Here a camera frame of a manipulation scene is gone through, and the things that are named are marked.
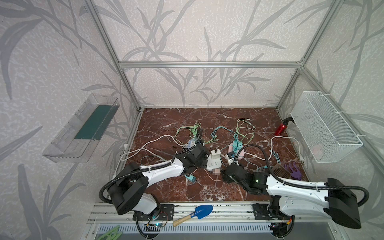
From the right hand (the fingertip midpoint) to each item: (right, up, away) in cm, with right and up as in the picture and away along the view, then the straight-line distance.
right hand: (225, 164), depth 82 cm
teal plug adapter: (-19, -8, 0) cm, 21 cm away
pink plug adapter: (-4, -5, 0) cm, 6 cm away
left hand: (-10, +4, +4) cm, 11 cm away
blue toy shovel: (-13, -21, -8) cm, 26 cm away
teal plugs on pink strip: (+9, +9, +9) cm, 15 cm away
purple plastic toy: (+43, -7, +5) cm, 44 cm away
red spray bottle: (+41, +19, +17) cm, 48 cm away
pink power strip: (+5, +6, +12) cm, 14 cm away
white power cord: (-50, +6, +13) cm, 52 cm away
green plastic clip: (-54, -28, -14) cm, 63 cm away
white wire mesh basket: (+41, +17, -19) cm, 48 cm away
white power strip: (-6, 0, +6) cm, 8 cm away
